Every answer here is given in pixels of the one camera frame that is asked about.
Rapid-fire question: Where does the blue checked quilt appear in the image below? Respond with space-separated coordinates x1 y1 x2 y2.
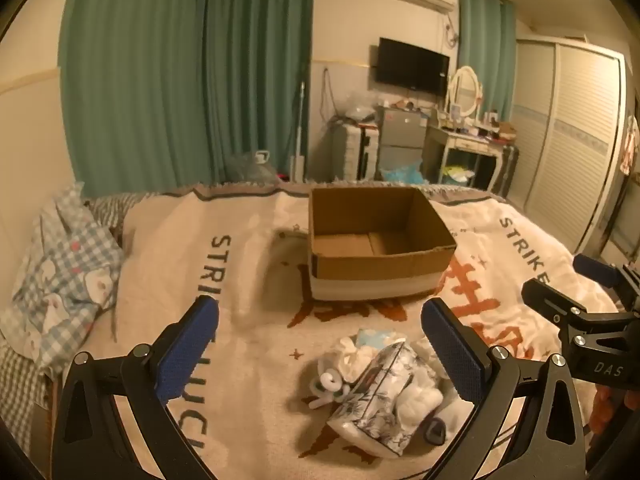
0 182 126 377

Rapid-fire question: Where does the white louvered wardrobe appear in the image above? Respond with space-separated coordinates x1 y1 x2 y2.
504 36 632 257

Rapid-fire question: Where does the bin with yellow bag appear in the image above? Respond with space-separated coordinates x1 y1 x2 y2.
442 163 476 185

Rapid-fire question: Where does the small blue packet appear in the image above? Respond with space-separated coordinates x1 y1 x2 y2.
356 328 409 349

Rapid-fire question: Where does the white suitcase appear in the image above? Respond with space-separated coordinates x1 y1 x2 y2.
330 122 384 182

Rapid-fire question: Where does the white upright mop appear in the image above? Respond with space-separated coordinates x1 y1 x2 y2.
289 80 307 184

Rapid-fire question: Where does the floral print tissue pack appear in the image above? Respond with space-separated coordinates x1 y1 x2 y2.
327 340 442 459

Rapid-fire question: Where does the narrow green curtain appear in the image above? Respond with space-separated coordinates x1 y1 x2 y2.
457 0 517 128

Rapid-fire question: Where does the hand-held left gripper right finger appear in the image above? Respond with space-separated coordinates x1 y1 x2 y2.
420 297 587 480

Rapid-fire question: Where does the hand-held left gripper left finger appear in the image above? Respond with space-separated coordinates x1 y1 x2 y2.
50 295 221 480

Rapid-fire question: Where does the cream printed blanket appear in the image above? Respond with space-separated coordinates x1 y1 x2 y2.
80 182 627 480

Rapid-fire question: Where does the air conditioner cable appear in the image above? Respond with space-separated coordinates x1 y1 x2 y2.
442 10 461 52

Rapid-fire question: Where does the brown cardboard box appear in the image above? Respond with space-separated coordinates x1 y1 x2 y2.
307 186 458 304

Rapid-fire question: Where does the black wall television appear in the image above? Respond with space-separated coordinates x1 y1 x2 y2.
375 36 451 97

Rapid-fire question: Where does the hanging pink cloth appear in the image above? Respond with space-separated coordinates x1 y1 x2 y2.
619 114 640 177

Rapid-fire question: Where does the blue plastic bag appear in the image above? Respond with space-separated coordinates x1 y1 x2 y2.
380 158 426 185

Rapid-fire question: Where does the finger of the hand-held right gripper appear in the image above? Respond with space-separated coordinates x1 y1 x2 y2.
521 279 593 333
572 253 640 306

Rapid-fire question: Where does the white cloth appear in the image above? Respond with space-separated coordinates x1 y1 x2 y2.
337 335 383 378

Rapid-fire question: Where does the black wall cable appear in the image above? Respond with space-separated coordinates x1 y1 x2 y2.
320 66 342 127

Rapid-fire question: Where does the white fluffy sock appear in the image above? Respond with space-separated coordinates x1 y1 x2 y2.
395 379 447 427

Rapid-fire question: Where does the oval white vanity mirror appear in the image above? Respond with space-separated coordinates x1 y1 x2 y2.
447 65 485 122

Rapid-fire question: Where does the clear plastic bag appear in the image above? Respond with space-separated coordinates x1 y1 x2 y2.
344 90 379 122

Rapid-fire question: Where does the person's right hand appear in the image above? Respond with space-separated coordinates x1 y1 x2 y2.
590 387 632 437

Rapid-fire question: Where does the white sock with dark patch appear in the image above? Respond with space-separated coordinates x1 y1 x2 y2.
422 400 473 447

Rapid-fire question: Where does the grey mini fridge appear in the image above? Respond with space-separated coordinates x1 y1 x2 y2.
377 106 429 182

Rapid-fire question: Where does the wide green curtain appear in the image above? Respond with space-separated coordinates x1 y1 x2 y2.
59 0 211 197

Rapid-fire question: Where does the grey checked bedsheet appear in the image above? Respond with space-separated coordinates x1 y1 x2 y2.
0 191 162 441

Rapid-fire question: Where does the white dressing table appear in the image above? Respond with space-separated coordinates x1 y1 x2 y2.
425 121 518 197

